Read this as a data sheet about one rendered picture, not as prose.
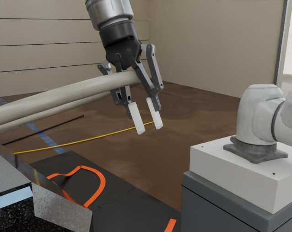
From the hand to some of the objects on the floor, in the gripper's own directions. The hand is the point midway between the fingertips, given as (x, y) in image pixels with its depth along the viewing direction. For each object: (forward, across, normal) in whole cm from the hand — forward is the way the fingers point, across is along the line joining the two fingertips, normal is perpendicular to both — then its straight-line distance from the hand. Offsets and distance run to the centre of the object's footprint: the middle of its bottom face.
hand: (146, 116), depth 64 cm
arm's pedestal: (+116, +19, -70) cm, 136 cm away
